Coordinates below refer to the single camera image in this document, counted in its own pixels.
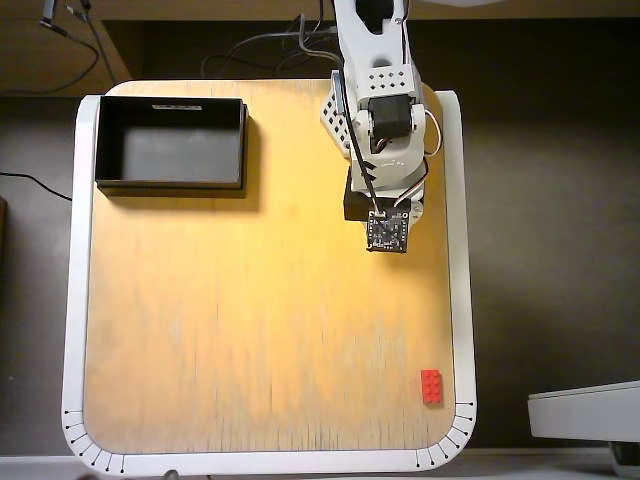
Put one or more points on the black device foot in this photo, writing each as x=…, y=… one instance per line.
x=627, y=460

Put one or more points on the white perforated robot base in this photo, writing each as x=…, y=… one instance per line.
x=334, y=117

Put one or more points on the black wrist camera circuit board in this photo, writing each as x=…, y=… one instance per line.
x=387, y=232

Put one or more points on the white table rim frame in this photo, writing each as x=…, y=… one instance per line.
x=75, y=300

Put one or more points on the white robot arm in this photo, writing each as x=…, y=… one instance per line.
x=350, y=50

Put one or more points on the red lego block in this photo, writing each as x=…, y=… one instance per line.
x=432, y=387

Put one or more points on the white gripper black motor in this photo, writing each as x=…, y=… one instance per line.
x=416, y=208

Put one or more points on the black rectangular bin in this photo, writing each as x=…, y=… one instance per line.
x=175, y=150

